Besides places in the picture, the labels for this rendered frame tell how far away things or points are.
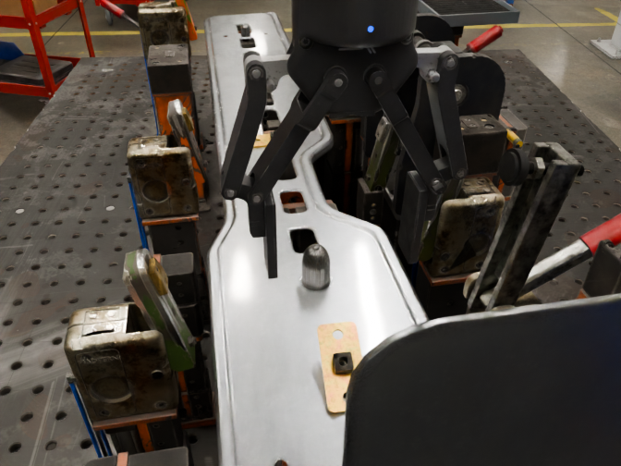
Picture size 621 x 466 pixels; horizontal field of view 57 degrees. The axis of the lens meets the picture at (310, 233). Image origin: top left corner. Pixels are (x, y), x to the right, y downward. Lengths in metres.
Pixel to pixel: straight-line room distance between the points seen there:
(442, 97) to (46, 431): 0.75
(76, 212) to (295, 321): 0.86
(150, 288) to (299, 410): 0.17
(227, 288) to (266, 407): 0.16
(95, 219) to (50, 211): 0.12
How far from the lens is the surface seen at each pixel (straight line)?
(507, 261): 0.51
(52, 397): 0.99
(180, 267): 0.69
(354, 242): 0.70
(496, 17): 1.01
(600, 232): 0.55
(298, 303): 0.62
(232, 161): 0.38
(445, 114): 0.41
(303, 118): 0.37
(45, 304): 1.15
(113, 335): 0.55
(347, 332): 0.55
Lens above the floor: 1.43
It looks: 37 degrees down
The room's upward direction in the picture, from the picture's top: straight up
